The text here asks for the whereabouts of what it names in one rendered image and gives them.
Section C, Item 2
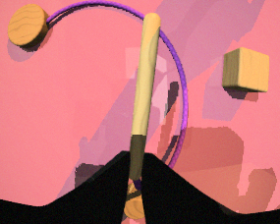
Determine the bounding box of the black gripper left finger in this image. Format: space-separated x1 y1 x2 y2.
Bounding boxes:
0 150 131 224

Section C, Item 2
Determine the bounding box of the tan wooden cylinder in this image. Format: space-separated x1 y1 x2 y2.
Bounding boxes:
124 183 144 219

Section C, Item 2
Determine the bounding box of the round wooden button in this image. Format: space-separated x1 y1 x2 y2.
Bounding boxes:
7 3 50 49

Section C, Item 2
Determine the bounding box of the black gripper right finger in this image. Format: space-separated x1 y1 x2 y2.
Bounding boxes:
140 152 280 224

